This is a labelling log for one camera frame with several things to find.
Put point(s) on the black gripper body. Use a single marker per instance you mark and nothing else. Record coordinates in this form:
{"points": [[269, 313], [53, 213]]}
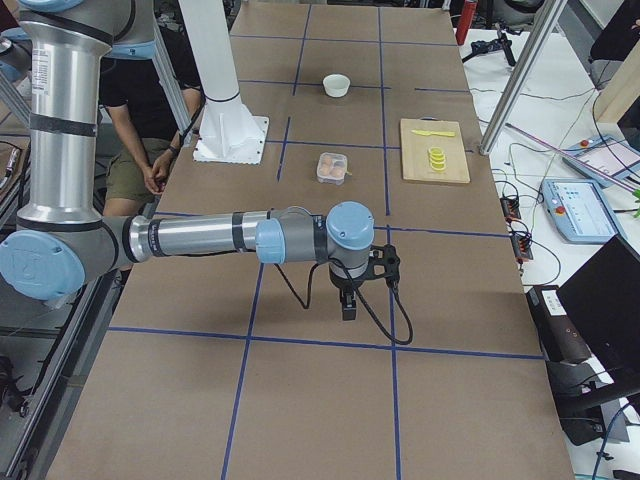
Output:
{"points": [[344, 285]]}

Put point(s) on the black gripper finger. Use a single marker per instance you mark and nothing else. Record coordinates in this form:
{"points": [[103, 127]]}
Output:
{"points": [[348, 308]]}

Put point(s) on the clear plastic egg box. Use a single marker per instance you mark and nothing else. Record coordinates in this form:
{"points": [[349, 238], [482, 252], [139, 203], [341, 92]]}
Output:
{"points": [[339, 161]]}

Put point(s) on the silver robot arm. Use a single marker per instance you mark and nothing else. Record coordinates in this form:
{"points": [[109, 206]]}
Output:
{"points": [[61, 242]]}

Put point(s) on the brown egg in box rear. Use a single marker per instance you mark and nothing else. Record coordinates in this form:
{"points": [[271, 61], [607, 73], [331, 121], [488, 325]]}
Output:
{"points": [[337, 172]]}

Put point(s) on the wooden cutting board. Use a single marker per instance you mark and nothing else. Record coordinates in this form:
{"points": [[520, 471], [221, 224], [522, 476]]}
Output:
{"points": [[415, 156]]}

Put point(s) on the yellow plastic knife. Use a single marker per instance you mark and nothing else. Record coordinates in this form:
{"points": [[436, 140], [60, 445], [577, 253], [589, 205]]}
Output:
{"points": [[426, 133]]}

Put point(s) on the white ceramic bowl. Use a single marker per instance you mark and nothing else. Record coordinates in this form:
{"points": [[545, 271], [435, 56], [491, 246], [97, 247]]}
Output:
{"points": [[336, 85]]}

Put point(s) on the black computer tower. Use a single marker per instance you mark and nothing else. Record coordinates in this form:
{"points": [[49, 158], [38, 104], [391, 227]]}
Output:
{"points": [[559, 337]]}

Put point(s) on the blue teach pendant near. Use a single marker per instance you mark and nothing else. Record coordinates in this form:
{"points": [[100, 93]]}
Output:
{"points": [[580, 211]]}

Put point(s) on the blue teach pendant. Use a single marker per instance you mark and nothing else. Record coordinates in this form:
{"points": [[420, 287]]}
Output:
{"points": [[608, 155], [580, 211]]}

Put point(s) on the seated person in black shirt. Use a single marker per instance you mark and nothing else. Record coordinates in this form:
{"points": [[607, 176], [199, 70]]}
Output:
{"points": [[132, 94]]}

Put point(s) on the blue teach pendant far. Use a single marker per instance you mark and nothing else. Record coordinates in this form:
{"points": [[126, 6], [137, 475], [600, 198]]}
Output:
{"points": [[608, 155]]}

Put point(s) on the red cylinder bottle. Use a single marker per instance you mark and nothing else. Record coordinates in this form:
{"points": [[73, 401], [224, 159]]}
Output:
{"points": [[466, 17]]}

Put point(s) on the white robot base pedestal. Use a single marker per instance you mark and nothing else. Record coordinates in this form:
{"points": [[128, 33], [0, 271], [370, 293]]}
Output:
{"points": [[228, 132]]}

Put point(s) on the aluminium frame post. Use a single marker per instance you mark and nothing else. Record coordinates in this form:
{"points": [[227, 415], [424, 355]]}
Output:
{"points": [[542, 28]]}

